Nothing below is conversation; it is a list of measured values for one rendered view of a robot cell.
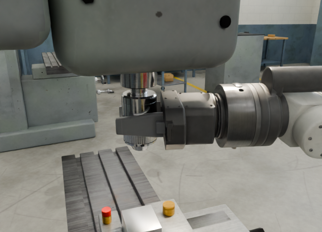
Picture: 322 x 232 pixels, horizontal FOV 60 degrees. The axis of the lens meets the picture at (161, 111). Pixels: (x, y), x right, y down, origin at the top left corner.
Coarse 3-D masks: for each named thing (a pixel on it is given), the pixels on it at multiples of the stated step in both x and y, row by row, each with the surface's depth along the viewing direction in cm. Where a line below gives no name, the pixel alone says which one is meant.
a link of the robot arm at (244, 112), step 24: (168, 96) 38; (192, 96) 39; (216, 96) 38; (240, 96) 35; (168, 120) 33; (192, 120) 34; (216, 120) 36; (240, 120) 34; (168, 144) 33; (192, 144) 36; (240, 144) 37
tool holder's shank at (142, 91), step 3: (132, 90) 36; (135, 90) 36; (138, 90) 36; (141, 90) 36; (144, 90) 36; (147, 90) 37; (132, 93) 36; (135, 93) 36; (138, 93) 36; (141, 93) 36; (144, 93) 36
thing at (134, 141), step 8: (128, 104) 36; (152, 104) 36; (128, 112) 36; (136, 112) 36; (144, 112) 36; (152, 112) 36; (128, 136) 37; (136, 136) 37; (128, 144) 37; (136, 144) 37; (144, 144) 37
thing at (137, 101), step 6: (150, 90) 38; (126, 96) 36; (132, 96) 35; (138, 96) 35; (144, 96) 35; (150, 96) 36; (156, 96) 37; (126, 102) 36; (132, 102) 35; (138, 102) 35; (144, 102) 35; (150, 102) 36
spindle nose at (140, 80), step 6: (150, 72) 35; (156, 72) 36; (120, 78) 36; (126, 78) 34; (132, 78) 34; (138, 78) 34; (144, 78) 34; (150, 78) 35; (156, 78) 36; (126, 84) 35; (132, 84) 34; (138, 84) 34; (144, 84) 34; (150, 84) 35; (156, 84) 36
